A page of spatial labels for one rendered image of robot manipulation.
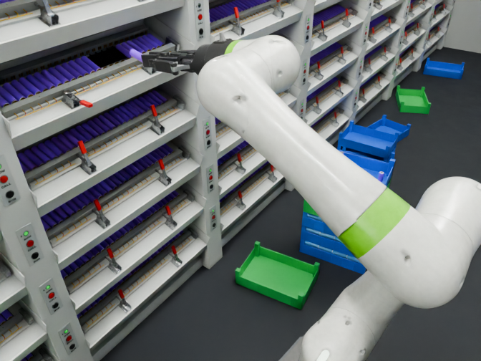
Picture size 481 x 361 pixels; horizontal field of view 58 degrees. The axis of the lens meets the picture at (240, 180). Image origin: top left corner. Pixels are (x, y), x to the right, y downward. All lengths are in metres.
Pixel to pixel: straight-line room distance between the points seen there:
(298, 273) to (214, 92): 1.33
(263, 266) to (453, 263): 1.34
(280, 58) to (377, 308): 0.58
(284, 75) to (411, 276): 0.40
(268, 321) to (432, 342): 0.61
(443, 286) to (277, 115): 0.35
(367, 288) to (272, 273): 0.94
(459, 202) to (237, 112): 0.39
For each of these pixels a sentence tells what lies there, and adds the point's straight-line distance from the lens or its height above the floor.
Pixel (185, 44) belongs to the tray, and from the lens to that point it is 1.41.
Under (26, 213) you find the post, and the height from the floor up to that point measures 0.75.
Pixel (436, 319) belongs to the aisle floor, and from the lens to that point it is 1.92.
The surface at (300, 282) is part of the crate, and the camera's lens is 1.90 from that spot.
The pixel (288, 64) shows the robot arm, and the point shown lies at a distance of 0.81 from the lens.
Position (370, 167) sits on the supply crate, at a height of 0.41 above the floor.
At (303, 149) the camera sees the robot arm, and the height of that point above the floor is 1.07.
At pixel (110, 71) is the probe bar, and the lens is 1.26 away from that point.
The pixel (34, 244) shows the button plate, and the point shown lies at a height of 0.66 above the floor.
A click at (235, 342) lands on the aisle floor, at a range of 1.72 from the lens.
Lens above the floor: 1.43
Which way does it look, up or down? 36 degrees down
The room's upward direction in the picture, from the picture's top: 1 degrees counter-clockwise
